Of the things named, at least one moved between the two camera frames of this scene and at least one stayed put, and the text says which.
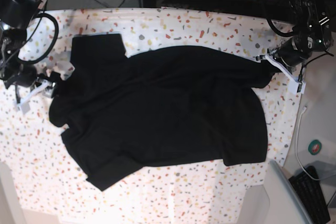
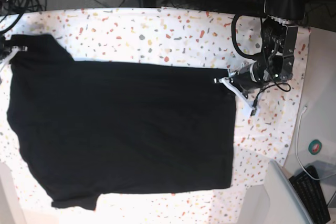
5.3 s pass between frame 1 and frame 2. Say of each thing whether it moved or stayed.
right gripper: moved
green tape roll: stayed
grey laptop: stayed
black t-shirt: moved
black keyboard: stayed
